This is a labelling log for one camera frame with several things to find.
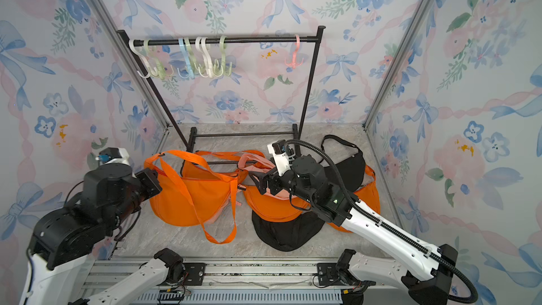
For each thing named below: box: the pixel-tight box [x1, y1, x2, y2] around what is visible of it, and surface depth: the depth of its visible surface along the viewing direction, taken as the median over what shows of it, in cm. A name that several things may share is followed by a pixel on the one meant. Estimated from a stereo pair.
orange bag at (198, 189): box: [143, 149, 266, 245], surface depth 69 cm
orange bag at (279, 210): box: [242, 184, 311, 223], surface depth 89 cm
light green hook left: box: [143, 38, 166, 80], surface depth 72 cm
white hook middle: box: [195, 36, 214, 79], surface depth 68 cm
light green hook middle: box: [184, 37, 202, 77], surface depth 71 cm
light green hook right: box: [213, 35, 233, 77], surface depth 71 cm
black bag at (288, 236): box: [251, 209, 326, 252], surface depth 84 cm
